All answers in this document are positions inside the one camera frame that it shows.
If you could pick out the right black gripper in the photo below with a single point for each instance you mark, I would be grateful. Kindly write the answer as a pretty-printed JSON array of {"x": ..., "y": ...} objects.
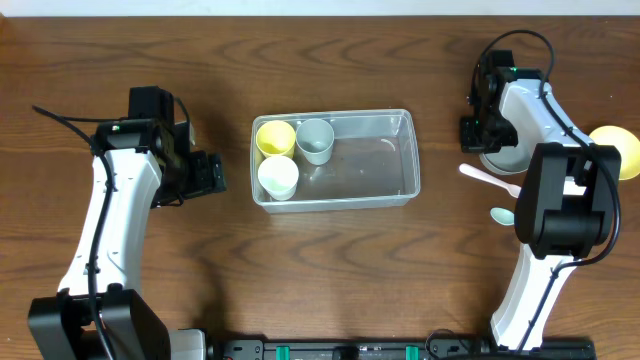
[{"x": 470, "y": 135}]

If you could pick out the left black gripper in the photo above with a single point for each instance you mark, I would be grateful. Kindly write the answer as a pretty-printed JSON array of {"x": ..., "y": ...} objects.
[{"x": 211, "y": 173}]

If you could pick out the grey plastic bowl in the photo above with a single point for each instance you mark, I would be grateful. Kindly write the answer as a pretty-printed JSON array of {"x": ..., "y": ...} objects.
[{"x": 509, "y": 161}]

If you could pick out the pink plastic fork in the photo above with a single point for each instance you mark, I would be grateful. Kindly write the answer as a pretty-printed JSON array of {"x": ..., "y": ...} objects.
[{"x": 468, "y": 170}]

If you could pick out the cream white plastic cup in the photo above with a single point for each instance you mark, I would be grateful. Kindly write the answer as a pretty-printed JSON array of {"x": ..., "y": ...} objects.
[{"x": 279, "y": 176}]

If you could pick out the yellow plastic cup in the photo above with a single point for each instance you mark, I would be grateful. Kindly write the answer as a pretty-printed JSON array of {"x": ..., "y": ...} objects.
[{"x": 276, "y": 138}]

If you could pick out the light green plastic spoon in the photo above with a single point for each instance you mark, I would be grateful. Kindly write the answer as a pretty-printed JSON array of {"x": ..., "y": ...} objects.
[{"x": 502, "y": 216}]

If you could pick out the grey plastic cup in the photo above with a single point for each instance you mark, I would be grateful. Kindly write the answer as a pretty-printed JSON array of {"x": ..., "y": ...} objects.
[{"x": 315, "y": 137}]

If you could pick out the yellow plastic bowl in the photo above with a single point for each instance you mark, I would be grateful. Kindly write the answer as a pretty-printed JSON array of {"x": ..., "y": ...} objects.
[{"x": 627, "y": 145}]

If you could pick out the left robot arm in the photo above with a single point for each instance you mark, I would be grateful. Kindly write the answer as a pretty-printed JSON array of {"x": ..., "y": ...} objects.
[{"x": 143, "y": 161}]

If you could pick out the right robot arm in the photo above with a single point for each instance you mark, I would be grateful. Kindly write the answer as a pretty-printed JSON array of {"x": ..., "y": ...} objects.
[{"x": 568, "y": 202}]

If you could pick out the clear plastic storage box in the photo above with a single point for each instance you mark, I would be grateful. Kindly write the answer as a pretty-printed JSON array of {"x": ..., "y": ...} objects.
[{"x": 374, "y": 163}]

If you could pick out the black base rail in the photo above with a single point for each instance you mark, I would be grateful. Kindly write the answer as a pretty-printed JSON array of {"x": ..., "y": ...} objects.
[{"x": 447, "y": 347}]

